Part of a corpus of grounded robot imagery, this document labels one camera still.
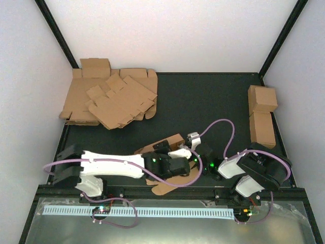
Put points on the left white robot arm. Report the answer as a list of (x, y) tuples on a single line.
[(83, 168)]

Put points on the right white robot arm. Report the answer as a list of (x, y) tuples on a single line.
[(253, 170)]

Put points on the stack of flat cardboard blanks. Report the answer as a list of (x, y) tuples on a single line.
[(94, 71)]

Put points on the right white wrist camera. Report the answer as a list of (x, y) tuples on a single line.
[(194, 140)]

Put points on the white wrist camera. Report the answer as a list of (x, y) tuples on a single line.
[(194, 140), (180, 153)]

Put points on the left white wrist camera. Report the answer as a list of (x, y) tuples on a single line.
[(180, 153)]

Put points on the light blue slotted cable duct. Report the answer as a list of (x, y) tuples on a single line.
[(142, 212)]

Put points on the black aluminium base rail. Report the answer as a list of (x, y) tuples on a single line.
[(162, 191)]

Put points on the right black frame post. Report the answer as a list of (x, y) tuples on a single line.
[(293, 17)]

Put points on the black frame post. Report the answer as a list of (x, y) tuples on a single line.
[(50, 20), (293, 17)]

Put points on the left black frame post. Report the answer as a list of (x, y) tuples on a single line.
[(50, 20)]

